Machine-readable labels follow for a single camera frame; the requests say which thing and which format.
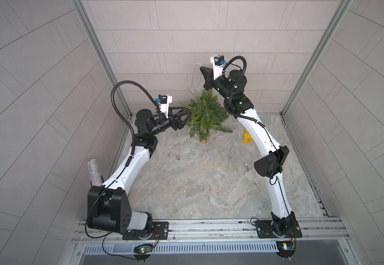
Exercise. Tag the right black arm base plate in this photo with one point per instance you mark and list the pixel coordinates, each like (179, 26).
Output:
(264, 228)

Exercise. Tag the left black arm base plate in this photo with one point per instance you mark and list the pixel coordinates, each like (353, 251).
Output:
(159, 230)

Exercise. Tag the right green circuit board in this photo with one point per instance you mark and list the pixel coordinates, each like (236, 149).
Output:
(285, 249)

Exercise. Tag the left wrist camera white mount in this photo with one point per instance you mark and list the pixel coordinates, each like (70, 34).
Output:
(163, 102)

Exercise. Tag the small green christmas tree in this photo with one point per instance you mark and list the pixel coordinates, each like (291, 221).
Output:
(207, 115)

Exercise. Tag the glittery silver cylinder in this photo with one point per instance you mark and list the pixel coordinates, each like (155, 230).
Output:
(96, 178)

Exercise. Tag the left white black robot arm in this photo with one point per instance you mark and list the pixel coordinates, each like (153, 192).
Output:
(108, 207)

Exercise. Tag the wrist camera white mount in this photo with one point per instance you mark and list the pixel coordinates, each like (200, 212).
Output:
(163, 102)
(218, 62)

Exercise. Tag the left green circuit board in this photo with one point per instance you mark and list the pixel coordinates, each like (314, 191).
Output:
(143, 249)

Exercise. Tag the aluminium mounting rail frame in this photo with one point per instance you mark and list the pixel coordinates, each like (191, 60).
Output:
(325, 241)

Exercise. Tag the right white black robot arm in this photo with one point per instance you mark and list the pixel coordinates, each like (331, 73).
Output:
(273, 155)

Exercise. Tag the beige paw shaped object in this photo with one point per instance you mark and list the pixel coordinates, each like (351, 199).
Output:
(251, 174)

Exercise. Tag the green circuit board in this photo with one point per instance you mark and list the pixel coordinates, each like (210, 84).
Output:
(143, 249)
(285, 249)

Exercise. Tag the thin wire string lights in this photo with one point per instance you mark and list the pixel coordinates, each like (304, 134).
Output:
(195, 80)

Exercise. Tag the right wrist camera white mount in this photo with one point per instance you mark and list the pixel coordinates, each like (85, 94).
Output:
(218, 62)

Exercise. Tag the yellow triangular plastic piece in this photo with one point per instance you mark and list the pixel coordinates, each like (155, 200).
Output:
(247, 138)

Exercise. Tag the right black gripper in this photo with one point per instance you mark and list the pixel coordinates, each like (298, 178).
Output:
(214, 83)

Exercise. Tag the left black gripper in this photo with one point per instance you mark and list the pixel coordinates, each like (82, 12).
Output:
(175, 125)

